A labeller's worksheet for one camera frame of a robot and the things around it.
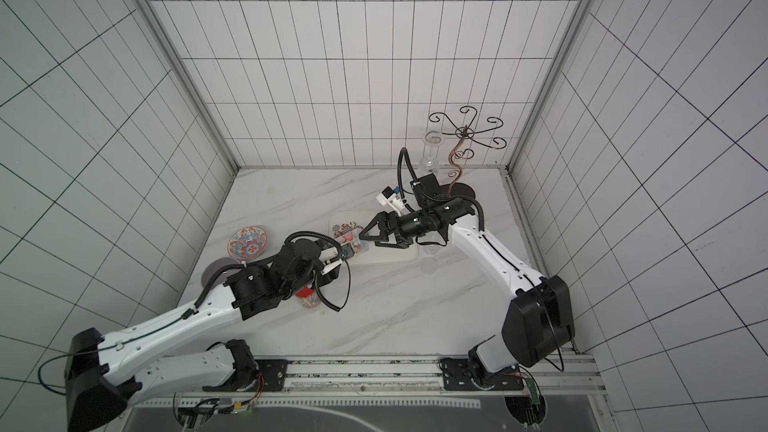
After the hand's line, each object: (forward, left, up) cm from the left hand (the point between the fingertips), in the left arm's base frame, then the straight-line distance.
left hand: (324, 254), depth 77 cm
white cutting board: (-2, -14, +4) cm, 15 cm away
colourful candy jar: (+2, -8, +6) cm, 10 cm away
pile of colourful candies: (+18, -1, -16) cm, 24 cm away
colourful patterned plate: (+12, +30, -16) cm, 36 cm away
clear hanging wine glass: (+28, -30, +6) cm, 41 cm away
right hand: (+3, -13, +7) cm, 15 cm away
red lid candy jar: (-8, +5, -10) cm, 14 cm away
